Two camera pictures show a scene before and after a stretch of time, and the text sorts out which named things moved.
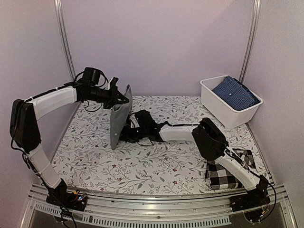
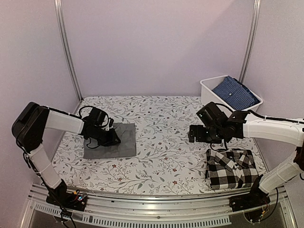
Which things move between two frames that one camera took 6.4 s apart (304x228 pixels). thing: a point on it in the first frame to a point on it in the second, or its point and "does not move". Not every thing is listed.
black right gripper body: x=135 y=136 to x=213 y=136
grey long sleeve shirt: x=119 y=115 to x=126 y=133
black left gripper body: x=109 y=99 to x=104 y=139
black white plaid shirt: x=221 y=178 does not move
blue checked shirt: x=235 y=94 does not move
